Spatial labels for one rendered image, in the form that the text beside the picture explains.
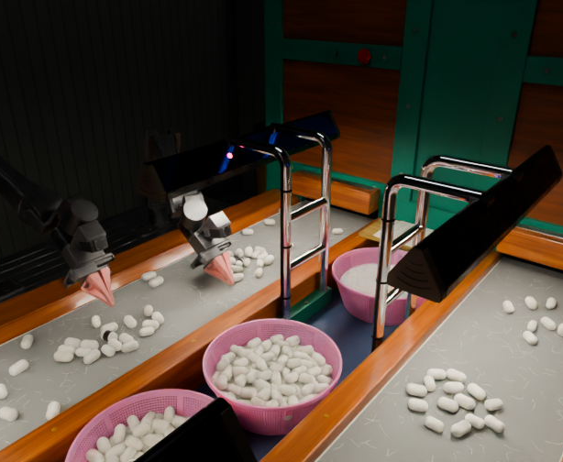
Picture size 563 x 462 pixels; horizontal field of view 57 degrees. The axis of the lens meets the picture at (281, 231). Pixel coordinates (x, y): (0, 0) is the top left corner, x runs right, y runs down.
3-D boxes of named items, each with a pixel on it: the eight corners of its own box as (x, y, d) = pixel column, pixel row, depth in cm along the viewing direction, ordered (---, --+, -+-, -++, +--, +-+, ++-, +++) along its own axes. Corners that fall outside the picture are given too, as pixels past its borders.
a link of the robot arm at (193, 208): (217, 217, 124) (205, 172, 127) (182, 223, 120) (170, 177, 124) (210, 236, 134) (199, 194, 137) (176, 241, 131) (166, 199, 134)
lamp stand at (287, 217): (225, 308, 133) (215, 135, 114) (275, 278, 147) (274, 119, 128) (283, 337, 122) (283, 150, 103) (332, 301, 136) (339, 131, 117)
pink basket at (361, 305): (338, 335, 122) (340, 301, 118) (324, 278, 147) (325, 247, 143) (450, 331, 124) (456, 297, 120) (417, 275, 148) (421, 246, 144)
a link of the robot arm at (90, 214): (110, 212, 111) (71, 170, 111) (80, 226, 104) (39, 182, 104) (89, 242, 117) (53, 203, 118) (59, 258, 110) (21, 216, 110)
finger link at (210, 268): (252, 270, 129) (230, 240, 131) (232, 281, 124) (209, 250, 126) (239, 282, 134) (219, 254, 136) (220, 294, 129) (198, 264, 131)
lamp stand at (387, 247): (361, 375, 110) (378, 172, 91) (405, 331, 124) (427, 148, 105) (448, 417, 99) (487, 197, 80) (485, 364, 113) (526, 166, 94)
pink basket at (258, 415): (181, 429, 96) (176, 389, 92) (236, 344, 119) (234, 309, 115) (322, 466, 89) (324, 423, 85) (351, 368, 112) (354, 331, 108)
